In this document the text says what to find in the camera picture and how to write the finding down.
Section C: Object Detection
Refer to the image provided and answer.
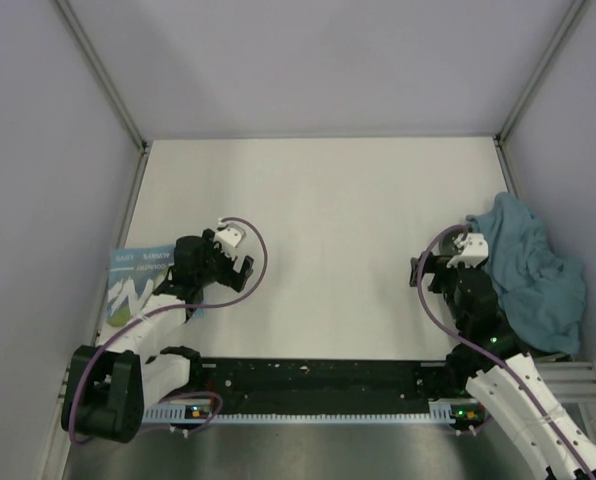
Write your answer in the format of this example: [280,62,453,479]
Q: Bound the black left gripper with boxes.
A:
[196,229,253,292]

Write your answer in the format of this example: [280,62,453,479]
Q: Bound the light blue printed t-shirt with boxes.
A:
[106,244,174,328]

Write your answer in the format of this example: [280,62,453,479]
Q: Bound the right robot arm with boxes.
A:
[409,249,596,479]

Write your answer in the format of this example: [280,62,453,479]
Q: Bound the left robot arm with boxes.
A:
[61,217,256,445]

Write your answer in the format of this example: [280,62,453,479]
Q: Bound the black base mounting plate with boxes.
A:
[172,357,485,419]

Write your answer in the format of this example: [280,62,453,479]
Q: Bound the light blue plain t-shirt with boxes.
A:
[466,192,586,355]

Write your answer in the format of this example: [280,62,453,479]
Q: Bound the grey plastic tray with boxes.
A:
[527,349,575,363]

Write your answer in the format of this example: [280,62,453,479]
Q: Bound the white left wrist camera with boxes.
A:
[214,219,247,260]

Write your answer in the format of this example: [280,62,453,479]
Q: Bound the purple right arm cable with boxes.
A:
[415,224,596,480]

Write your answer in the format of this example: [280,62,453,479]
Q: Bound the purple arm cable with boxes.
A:
[415,224,596,480]
[67,215,269,445]

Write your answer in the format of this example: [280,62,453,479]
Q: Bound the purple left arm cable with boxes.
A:
[67,215,269,445]

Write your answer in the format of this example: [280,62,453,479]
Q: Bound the light blue cable duct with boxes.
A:
[142,402,479,426]

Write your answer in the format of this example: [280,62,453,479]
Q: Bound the aluminium frame post right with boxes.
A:
[494,0,592,143]

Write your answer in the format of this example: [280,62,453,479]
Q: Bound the aluminium frame post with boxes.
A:
[52,0,152,153]
[494,0,592,143]

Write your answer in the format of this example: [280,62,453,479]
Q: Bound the aluminium frame post left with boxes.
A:
[52,0,152,153]

